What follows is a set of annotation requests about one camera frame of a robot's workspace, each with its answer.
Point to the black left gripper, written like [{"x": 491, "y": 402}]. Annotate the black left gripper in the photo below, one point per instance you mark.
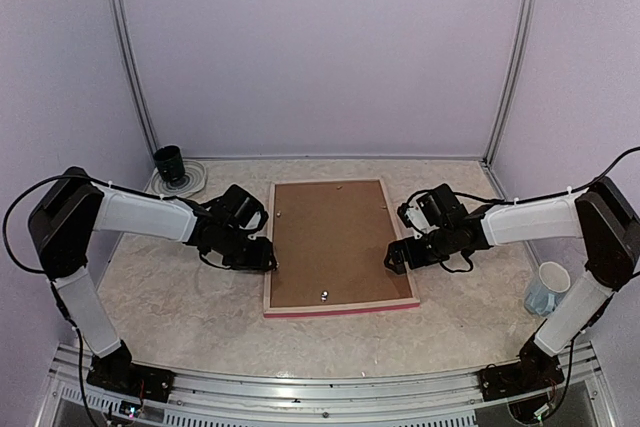
[{"x": 259, "y": 261}]

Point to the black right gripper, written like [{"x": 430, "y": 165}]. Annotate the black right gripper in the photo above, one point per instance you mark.
[{"x": 415, "y": 258}]

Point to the pink wooden picture frame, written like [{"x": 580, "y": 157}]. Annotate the pink wooden picture frame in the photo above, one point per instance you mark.
[{"x": 340, "y": 309}]

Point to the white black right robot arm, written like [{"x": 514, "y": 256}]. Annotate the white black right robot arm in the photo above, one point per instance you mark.
[{"x": 595, "y": 218}]

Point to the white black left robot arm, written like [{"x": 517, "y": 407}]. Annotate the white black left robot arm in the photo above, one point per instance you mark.
[{"x": 77, "y": 206}]

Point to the grey spiral ceramic plate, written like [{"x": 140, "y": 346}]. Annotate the grey spiral ceramic plate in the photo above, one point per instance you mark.
[{"x": 194, "y": 181}]

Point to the dark green speckled cup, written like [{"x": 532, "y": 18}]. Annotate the dark green speckled cup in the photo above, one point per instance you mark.
[{"x": 169, "y": 163}]

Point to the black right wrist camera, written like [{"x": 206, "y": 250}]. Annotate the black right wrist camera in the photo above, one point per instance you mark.
[{"x": 412, "y": 218}]

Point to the aluminium front rail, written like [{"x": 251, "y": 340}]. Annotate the aluminium front rail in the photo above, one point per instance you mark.
[{"x": 196, "y": 398}]

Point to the right aluminium corner post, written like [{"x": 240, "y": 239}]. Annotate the right aluminium corner post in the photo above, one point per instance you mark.
[{"x": 516, "y": 58}]

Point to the aluminium corner post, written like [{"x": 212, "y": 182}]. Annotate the aluminium corner post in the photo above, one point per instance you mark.
[
  {"x": 125, "y": 45},
  {"x": 516, "y": 58}
]

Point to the left aluminium corner post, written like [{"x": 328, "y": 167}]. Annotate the left aluminium corner post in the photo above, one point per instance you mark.
[{"x": 125, "y": 45}]

